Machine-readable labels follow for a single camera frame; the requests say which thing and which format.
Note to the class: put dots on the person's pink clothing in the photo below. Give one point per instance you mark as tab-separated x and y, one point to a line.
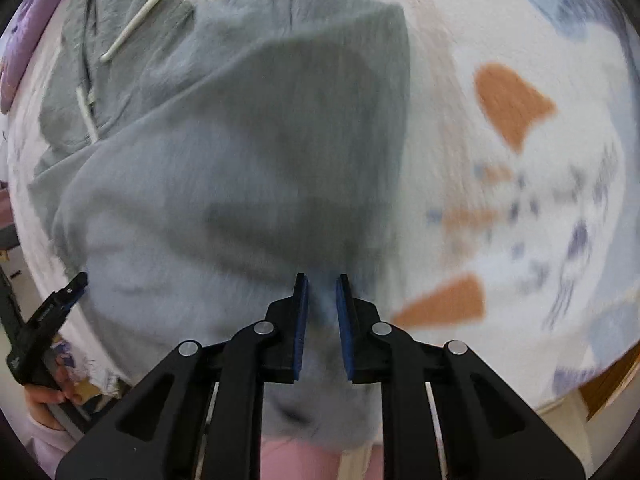
300	460

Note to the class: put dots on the wooden bed headboard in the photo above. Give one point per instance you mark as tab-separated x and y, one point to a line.
610	385

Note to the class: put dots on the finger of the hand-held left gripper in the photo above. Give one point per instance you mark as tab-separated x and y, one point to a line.
60	307

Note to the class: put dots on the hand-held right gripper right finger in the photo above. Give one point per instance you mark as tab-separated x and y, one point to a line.
345	330

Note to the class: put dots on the white patterned bedspread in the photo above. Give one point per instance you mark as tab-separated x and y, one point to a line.
500	35

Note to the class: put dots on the person's left hand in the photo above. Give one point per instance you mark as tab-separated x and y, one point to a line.
47	407

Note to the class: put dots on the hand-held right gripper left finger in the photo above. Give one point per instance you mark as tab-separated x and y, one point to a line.
300	325

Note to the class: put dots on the grey zip hoodie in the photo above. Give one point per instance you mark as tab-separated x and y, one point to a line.
200	185

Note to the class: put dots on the pink and brown towel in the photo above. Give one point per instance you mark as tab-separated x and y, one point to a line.
6	220

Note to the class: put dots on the purple pillow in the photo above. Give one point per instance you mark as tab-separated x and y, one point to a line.
30	35

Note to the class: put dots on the person's left forearm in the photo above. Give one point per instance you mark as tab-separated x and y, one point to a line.
47	447

